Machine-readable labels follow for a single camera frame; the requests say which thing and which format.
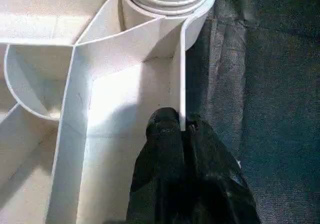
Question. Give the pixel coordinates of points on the black work mat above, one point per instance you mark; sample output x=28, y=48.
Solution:
x=260, y=108

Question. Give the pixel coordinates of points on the white plastic table top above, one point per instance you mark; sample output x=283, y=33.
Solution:
x=100, y=83

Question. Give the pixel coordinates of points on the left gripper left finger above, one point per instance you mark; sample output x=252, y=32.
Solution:
x=160, y=174

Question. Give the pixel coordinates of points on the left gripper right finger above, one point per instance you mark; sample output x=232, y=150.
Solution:
x=215, y=184

